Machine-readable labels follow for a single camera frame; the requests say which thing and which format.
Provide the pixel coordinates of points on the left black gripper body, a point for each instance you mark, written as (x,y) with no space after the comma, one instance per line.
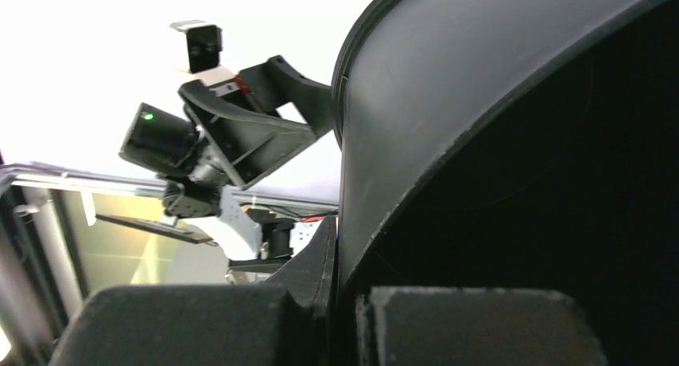
(219,156)

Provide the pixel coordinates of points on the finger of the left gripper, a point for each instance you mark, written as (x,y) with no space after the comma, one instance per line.
(275,83)
(270,141)

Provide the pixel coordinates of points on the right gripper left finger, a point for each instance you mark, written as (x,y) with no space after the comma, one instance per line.
(280,321)

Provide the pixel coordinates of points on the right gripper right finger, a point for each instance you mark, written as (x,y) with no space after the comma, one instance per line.
(473,326)

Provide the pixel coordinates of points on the large black cylindrical container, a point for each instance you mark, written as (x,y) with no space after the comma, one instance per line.
(524,144)

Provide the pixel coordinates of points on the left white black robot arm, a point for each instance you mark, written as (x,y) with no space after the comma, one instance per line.
(165,144)

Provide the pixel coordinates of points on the aluminium frame rail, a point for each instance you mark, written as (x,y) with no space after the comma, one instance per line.
(50,177)

